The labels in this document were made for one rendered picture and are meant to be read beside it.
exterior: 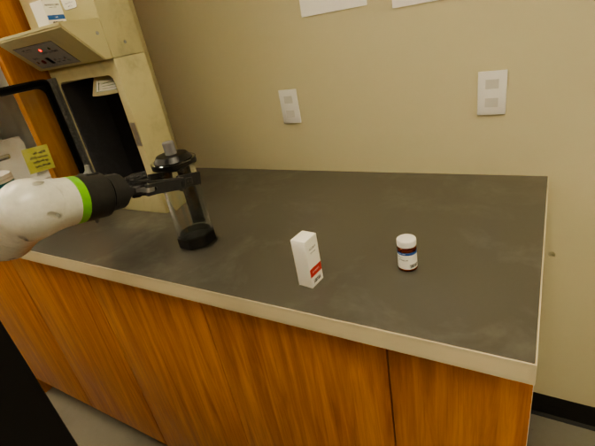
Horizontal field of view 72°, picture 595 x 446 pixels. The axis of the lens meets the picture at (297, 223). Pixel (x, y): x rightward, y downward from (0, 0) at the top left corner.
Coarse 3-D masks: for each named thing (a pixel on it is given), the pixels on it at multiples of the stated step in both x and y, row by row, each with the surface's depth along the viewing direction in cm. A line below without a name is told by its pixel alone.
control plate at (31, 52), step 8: (24, 48) 112; (32, 48) 111; (40, 48) 110; (56, 48) 109; (24, 56) 117; (32, 56) 116; (40, 56) 115; (48, 56) 114; (56, 56) 113; (72, 56) 111; (40, 64) 120; (48, 64) 118; (56, 64) 117; (64, 64) 116
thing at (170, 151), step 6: (162, 144) 96; (168, 144) 96; (168, 150) 97; (174, 150) 97; (180, 150) 100; (186, 150) 99; (162, 156) 98; (168, 156) 97; (174, 156) 96; (180, 156) 96; (186, 156) 97; (156, 162) 96; (162, 162) 95; (168, 162) 95; (174, 162) 95
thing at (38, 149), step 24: (24, 96) 122; (0, 120) 118; (24, 120) 123; (48, 120) 128; (0, 144) 119; (24, 144) 123; (48, 144) 129; (0, 168) 120; (24, 168) 124; (48, 168) 130; (72, 168) 135
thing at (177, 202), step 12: (192, 156) 99; (180, 168) 95; (192, 168) 99; (168, 192) 98; (180, 192) 98; (192, 192) 99; (168, 204) 101; (180, 204) 99; (192, 204) 100; (204, 204) 103; (180, 216) 101; (192, 216) 101; (204, 216) 103; (180, 228) 103; (192, 228) 102; (204, 228) 104
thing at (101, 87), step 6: (96, 78) 123; (102, 78) 121; (108, 78) 121; (96, 84) 123; (102, 84) 121; (108, 84) 121; (114, 84) 121; (96, 90) 123; (102, 90) 122; (108, 90) 121; (114, 90) 121
